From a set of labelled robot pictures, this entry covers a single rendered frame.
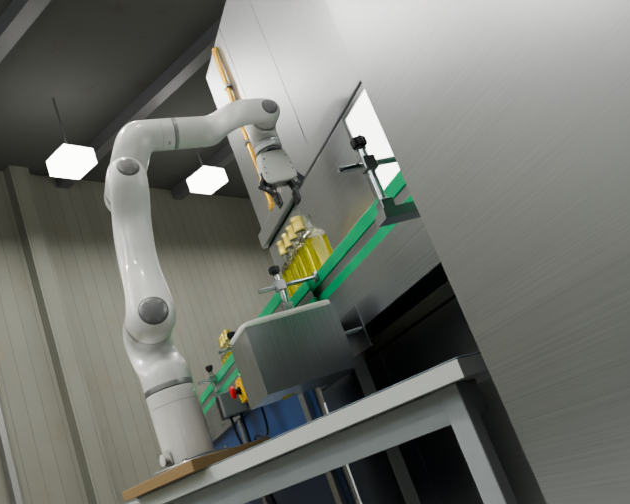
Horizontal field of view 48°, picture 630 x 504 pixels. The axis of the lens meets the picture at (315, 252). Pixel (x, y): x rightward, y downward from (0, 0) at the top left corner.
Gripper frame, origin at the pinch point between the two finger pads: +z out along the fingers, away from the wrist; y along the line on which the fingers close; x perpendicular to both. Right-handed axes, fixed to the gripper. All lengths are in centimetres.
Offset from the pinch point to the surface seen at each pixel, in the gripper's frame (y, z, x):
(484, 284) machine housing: 22, 59, 100
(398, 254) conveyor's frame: 6, 40, 55
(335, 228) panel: -12.2, 11.2, -3.1
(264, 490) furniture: 40, 73, 26
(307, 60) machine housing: -15.6, -35.4, 14.6
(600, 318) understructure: 22, 69, 116
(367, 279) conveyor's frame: 6, 39, 38
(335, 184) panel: -12.3, 1.8, 7.4
